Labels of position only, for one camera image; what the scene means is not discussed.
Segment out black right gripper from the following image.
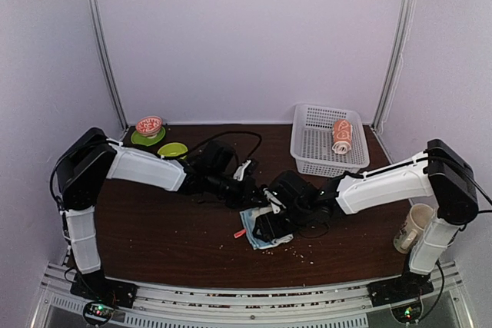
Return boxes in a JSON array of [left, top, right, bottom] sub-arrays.
[[252, 204, 311, 244]]

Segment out blue patchwork towel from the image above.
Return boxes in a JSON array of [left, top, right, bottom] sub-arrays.
[[239, 207, 294, 250]]

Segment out white plastic basket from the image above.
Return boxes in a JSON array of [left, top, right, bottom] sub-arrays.
[[290, 104, 370, 177]]

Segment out orange bunny pattern towel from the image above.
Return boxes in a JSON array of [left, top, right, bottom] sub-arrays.
[[332, 119, 352, 155]]

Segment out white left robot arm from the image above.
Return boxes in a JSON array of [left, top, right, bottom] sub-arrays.
[[48, 128, 266, 300]]

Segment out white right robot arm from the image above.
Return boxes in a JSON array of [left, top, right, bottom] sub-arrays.
[[252, 139, 479, 299]]

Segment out scattered rice crumbs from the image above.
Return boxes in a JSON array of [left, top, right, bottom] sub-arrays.
[[211, 241, 316, 265]]

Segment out lime green bowl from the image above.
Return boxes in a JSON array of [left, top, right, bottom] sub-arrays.
[[158, 142, 188, 159]]

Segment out red patterned small bowl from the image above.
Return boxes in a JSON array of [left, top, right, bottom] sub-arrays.
[[135, 116, 162, 138]]

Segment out lime green plate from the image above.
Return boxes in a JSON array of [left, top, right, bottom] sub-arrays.
[[131, 126, 166, 147]]

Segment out beige ceramic mug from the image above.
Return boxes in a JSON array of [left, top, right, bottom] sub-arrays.
[[393, 204, 434, 254]]

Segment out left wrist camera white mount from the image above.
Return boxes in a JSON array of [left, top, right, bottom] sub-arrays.
[[233, 159, 258, 181]]

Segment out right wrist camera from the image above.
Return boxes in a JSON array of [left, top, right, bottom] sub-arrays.
[[264, 170, 316, 213]]

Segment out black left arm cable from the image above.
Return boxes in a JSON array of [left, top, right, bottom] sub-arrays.
[[188, 130, 264, 164]]

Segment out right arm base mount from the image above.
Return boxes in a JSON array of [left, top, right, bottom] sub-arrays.
[[367, 263, 434, 325]]

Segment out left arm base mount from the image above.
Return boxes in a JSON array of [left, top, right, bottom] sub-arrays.
[[65, 267, 138, 327]]

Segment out aluminium front rail base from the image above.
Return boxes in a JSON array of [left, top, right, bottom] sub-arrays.
[[30, 260, 474, 328]]

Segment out left aluminium frame post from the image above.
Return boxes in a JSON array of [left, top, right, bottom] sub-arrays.
[[87, 0, 129, 131]]

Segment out aluminium frame post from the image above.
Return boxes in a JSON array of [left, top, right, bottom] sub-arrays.
[[87, 0, 129, 131], [372, 0, 415, 134]]

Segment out right aluminium frame post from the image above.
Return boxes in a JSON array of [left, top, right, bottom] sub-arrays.
[[372, 0, 415, 134]]

